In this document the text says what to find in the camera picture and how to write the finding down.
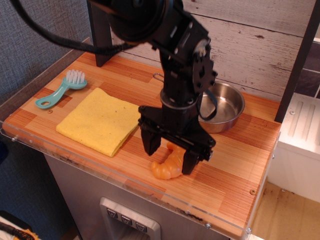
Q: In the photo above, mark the dark left shelf post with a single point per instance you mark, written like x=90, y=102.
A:
x=100, y=33

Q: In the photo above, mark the silver dispenser button panel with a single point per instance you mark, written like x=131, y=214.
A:
x=123, y=223

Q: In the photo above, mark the orange object bottom left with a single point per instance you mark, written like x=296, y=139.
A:
x=29, y=236

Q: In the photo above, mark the grey toy fridge cabinet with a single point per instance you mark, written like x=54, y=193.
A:
x=83, y=190

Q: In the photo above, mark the yellow folded cloth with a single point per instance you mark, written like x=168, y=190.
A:
x=100, y=122

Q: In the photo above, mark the clear acrylic edge guard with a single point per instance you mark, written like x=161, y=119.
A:
x=220, y=194

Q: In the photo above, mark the dark shelf post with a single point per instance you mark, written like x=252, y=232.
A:
x=100, y=33
x=299, y=63

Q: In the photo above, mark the teal dish brush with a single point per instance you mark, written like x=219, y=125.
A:
x=73, y=80

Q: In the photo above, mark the dark right shelf post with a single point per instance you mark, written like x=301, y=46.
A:
x=299, y=63

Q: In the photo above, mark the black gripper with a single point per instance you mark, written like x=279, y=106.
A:
x=179, y=126

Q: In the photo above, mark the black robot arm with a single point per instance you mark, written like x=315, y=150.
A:
x=184, y=48

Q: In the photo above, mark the silver metal pot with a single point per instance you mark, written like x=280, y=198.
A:
x=221, y=106

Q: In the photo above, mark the orange plastic croissant toy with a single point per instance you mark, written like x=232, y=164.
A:
x=172, y=167

